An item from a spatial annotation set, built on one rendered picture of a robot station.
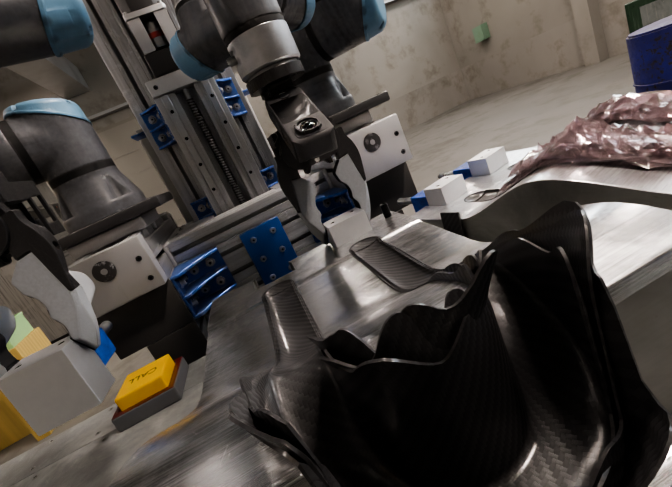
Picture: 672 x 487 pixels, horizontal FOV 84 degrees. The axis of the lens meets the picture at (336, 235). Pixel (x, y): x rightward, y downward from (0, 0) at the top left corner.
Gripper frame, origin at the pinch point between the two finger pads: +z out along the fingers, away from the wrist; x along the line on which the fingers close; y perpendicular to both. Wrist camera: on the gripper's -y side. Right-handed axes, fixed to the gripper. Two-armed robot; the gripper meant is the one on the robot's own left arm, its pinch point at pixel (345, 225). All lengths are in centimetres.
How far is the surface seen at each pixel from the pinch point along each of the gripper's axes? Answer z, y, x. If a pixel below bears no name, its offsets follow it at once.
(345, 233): 0.3, -2.3, 0.8
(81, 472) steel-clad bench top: 10.4, -3.5, 38.8
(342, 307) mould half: 2.1, -15.9, 6.3
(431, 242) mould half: 2.0, -13.0, -4.5
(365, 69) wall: -102, 946, -408
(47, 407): -1.8, -14.6, 29.9
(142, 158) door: -116, 905, 185
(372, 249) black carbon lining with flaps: 2.1, -6.8, -0.4
